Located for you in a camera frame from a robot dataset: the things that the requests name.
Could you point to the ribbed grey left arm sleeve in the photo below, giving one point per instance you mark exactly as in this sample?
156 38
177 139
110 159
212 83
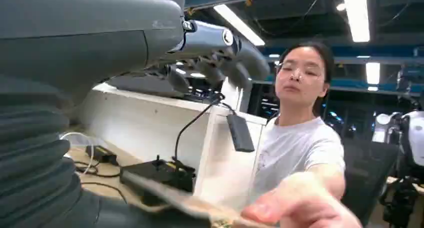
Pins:
30 160

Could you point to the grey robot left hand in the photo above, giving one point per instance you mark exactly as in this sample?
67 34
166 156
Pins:
82 37

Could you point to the white humanoid robot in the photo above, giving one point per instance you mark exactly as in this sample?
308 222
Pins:
414 140

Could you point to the black office chair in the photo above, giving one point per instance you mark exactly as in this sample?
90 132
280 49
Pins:
367 173

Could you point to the person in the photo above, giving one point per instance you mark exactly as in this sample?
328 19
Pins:
298 146

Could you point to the black box device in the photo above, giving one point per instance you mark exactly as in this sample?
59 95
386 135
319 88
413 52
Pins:
155 173

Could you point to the printed card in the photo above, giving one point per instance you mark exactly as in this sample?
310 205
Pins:
185 200

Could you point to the long ceiling light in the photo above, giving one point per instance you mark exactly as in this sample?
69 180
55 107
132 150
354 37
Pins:
238 24
357 14

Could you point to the person's hand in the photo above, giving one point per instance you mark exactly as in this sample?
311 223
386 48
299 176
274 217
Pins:
298 203

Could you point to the hanging black power adapter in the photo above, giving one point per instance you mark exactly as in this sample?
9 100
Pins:
240 133

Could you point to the small black adapter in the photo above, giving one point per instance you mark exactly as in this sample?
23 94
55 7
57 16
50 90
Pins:
101 153

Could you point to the short ceiling light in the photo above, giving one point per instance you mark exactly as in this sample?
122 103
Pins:
373 73

